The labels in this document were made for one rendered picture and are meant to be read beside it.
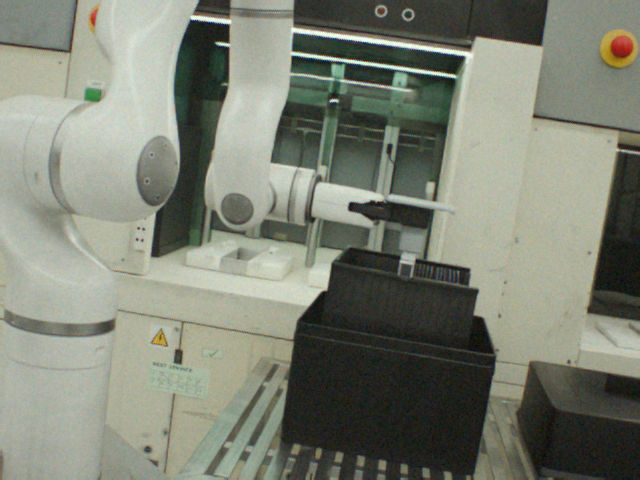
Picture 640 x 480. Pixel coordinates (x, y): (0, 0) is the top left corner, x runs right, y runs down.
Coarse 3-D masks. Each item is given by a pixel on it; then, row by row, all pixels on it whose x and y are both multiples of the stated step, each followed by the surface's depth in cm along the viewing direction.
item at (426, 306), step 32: (352, 256) 132; (384, 256) 131; (352, 288) 111; (384, 288) 111; (416, 288) 110; (448, 288) 110; (352, 320) 112; (384, 320) 111; (416, 320) 111; (448, 320) 110
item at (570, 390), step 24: (528, 384) 135; (552, 384) 124; (576, 384) 126; (600, 384) 128; (624, 384) 123; (528, 408) 131; (552, 408) 112; (576, 408) 113; (600, 408) 114; (624, 408) 116; (528, 432) 127; (552, 432) 112; (576, 432) 111; (600, 432) 111; (624, 432) 110; (552, 456) 112; (576, 456) 112; (600, 456) 111; (624, 456) 111
